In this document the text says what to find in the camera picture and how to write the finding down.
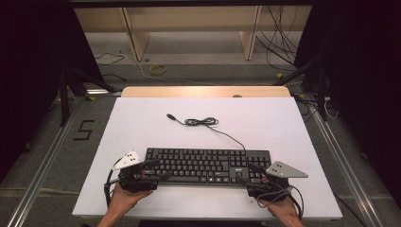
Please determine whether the black computer keyboard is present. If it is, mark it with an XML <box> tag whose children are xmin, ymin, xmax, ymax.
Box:
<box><xmin>145</xmin><ymin>147</ymin><xmax>272</xmax><ymax>187</ymax></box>

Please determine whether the white floor cable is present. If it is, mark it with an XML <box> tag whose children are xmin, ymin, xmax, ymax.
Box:
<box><xmin>134</xmin><ymin>59</ymin><xmax>218</xmax><ymax>87</ymax></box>

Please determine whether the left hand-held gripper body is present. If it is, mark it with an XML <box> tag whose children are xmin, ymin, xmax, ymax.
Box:
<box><xmin>112</xmin><ymin>149</ymin><xmax>162</xmax><ymax>193</ymax></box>

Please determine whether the person's left hand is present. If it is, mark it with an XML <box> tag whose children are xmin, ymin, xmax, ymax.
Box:
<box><xmin>107</xmin><ymin>183</ymin><xmax>154</xmax><ymax>218</ymax></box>

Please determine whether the left hand-held gripper cable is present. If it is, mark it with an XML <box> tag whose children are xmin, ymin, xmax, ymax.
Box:
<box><xmin>103</xmin><ymin>159</ymin><xmax>123</xmax><ymax>208</ymax></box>

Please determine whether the white table cover board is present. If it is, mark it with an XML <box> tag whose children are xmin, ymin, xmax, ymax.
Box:
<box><xmin>71</xmin><ymin>96</ymin><xmax>343</xmax><ymax>220</ymax></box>

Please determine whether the light wooden furniture frame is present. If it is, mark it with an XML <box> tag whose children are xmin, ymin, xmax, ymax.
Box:
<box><xmin>74</xmin><ymin>5</ymin><xmax>313</xmax><ymax>62</ymax></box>

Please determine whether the black metal stand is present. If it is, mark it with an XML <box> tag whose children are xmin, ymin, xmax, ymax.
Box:
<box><xmin>273</xmin><ymin>56</ymin><xmax>329</xmax><ymax>123</ymax></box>
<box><xmin>57</xmin><ymin>67</ymin><xmax>118</xmax><ymax>128</ymax></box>

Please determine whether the black keyboard cable with plug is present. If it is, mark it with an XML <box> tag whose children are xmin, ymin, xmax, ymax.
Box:
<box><xmin>166</xmin><ymin>113</ymin><xmax>247</xmax><ymax>151</ymax></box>

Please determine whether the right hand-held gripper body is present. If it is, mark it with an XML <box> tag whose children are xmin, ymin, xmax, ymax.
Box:
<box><xmin>246</xmin><ymin>160</ymin><xmax>309</xmax><ymax>202</ymax></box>

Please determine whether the hand-held gripper cable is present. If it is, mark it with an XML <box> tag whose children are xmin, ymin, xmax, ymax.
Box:
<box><xmin>103</xmin><ymin>159</ymin><xmax>123</xmax><ymax>208</ymax></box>
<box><xmin>256</xmin><ymin>184</ymin><xmax>305</xmax><ymax>220</ymax></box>

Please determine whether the thin black floor cable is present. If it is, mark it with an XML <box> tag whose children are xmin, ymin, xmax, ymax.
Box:
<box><xmin>94</xmin><ymin>52</ymin><xmax>126</xmax><ymax>67</ymax></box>

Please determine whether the person's right hand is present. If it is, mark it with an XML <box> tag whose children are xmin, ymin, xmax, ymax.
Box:
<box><xmin>268</xmin><ymin>197</ymin><xmax>301</xmax><ymax>221</ymax></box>

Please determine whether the black curtain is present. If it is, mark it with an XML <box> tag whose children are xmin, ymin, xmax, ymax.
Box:
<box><xmin>0</xmin><ymin>0</ymin><xmax>106</xmax><ymax>184</ymax></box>
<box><xmin>294</xmin><ymin>0</ymin><xmax>401</xmax><ymax>207</ymax></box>

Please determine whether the right hand-held gripper cable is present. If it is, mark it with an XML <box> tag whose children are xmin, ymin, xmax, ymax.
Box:
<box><xmin>256</xmin><ymin>184</ymin><xmax>305</xmax><ymax>220</ymax></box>

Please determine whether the yellow tape roll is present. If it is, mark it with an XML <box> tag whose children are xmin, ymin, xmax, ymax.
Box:
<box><xmin>149</xmin><ymin>64</ymin><xmax>167</xmax><ymax>77</ymax></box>

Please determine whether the light wooden table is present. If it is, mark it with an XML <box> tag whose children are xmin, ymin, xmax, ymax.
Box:
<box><xmin>121</xmin><ymin>85</ymin><xmax>291</xmax><ymax>98</ymax></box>

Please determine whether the bundle of black floor cables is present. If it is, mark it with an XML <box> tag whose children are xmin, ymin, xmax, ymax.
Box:
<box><xmin>254</xmin><ymin>5</ymin><xmax>305</xmax><ymax>74</ymax></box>

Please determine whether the metal floor rail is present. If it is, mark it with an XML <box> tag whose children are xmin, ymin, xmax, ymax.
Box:
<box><xmin>6</xmin><ymin>94</ymin><xmax>87</xmax><ymax>227</ymax></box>
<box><xmin>306</xmin><ymin>102</ymin><xmax>385</xmax><ymax>227</ymax></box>

